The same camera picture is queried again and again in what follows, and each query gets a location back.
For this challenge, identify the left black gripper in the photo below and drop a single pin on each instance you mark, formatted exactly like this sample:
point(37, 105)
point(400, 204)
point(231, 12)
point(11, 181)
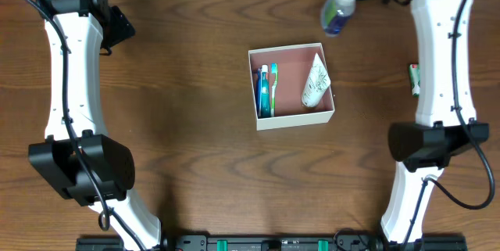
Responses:
point(120, 26)

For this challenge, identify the clear pump soap bottle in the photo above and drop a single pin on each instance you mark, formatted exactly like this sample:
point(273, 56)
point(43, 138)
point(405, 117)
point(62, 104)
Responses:
point(335, 14)

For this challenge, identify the green soap bar pack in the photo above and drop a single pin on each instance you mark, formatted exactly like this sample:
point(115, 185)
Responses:
point(414, 75)

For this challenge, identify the white leaf-print lotion tube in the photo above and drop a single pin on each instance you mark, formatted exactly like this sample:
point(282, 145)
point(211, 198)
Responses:
point(317, 83)

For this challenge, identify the green white toothbrush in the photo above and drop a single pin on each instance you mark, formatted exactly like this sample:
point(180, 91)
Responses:
point(274, 72)

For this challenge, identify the blue disposable razor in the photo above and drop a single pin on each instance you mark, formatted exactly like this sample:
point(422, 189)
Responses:
point(258, 73)

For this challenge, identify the teal toothpaste tube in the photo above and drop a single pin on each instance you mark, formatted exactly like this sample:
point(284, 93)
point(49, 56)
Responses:
point(264, 92)

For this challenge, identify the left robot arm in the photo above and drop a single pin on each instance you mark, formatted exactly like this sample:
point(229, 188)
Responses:
point(77, 157)

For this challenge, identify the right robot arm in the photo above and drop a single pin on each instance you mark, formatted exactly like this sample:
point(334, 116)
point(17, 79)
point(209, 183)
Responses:
point(445, 125)

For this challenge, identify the white box pink interior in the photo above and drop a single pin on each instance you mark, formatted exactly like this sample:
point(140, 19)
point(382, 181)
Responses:
point(293, 65)

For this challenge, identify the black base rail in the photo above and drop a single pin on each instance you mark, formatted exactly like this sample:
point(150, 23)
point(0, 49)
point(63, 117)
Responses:
point(344, 241)

